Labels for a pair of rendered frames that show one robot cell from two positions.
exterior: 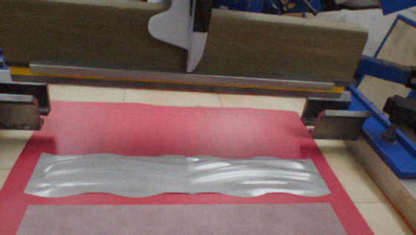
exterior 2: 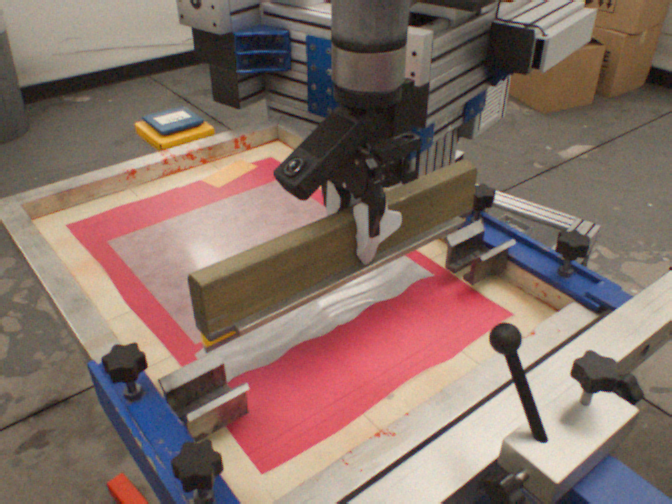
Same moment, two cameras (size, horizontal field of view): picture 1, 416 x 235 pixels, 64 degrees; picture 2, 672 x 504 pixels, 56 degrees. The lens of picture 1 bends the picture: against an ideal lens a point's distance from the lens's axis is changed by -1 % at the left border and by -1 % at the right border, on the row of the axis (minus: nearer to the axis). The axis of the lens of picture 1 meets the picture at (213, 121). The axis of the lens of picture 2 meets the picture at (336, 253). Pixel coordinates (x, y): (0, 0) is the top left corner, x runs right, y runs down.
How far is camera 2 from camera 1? 100 cm
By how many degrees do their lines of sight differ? 108
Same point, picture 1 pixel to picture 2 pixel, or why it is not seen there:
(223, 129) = (333, 375)
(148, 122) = (407, 341)
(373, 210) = (152, 356)
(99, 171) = (377, 276)
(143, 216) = not seen: hidden behind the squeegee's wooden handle
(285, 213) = not seen: hidden behind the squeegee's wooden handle
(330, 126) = (206, 378)
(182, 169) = (328, 306)
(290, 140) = (251, 402)
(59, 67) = not seen: hidden behind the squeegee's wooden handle
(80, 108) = (479, 321)
